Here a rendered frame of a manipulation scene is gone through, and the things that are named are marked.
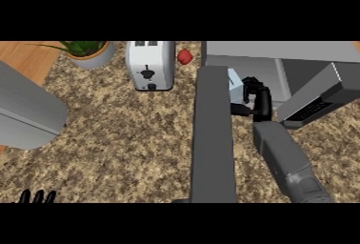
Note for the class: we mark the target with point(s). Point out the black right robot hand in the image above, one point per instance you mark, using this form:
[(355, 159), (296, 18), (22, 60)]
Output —
[(262, 101)]

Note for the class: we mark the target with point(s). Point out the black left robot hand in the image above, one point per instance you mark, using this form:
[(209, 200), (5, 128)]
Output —
[(38, 197)]

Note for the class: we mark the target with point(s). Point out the white milk carton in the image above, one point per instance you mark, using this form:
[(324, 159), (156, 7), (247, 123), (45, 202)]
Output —
[(234, 87)]

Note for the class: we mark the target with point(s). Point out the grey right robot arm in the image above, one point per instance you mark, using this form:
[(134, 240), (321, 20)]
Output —
[(284, 162)]

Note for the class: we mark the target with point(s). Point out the dark grey microwave door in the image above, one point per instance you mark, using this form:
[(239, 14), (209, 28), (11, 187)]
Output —
[(212, 136)]

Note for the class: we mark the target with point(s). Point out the red fruit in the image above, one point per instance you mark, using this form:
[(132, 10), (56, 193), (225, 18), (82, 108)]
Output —
[(184, 56)]

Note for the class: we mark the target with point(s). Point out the white toaster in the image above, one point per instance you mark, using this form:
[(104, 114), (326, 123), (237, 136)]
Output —
[(150, 65)]

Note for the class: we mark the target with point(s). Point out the potted green plant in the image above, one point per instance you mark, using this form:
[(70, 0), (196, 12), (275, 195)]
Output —
[(88, 52)]

